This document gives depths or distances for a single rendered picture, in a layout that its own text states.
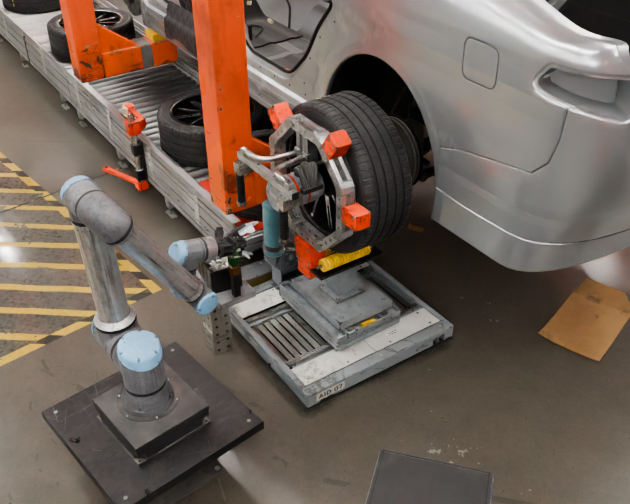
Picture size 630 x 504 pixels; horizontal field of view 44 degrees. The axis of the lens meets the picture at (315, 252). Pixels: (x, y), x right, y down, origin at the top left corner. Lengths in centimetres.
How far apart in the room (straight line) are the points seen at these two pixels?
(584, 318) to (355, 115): 164
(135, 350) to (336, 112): 119
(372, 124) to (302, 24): 212
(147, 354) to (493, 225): 133
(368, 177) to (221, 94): 79
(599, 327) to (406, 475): 160
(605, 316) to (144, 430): 232
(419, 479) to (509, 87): 135
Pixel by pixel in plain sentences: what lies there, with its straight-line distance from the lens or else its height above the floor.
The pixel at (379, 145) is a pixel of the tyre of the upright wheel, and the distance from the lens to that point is 303.
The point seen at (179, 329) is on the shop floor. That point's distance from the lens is 383.
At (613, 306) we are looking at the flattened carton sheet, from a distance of 415.
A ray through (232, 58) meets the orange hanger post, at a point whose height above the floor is 127.
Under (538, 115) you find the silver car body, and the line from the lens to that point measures 265.
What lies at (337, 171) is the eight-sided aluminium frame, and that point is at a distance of 298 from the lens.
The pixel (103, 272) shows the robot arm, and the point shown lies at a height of 92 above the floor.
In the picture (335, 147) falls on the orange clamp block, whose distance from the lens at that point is 291.
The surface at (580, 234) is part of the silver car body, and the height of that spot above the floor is 95.
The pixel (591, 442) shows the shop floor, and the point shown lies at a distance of 344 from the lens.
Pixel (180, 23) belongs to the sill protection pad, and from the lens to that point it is 494.
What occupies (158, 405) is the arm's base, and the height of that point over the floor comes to 43.
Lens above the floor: 246
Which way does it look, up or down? 35 degrees down
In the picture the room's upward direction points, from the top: 1 degrees counter-clockwise
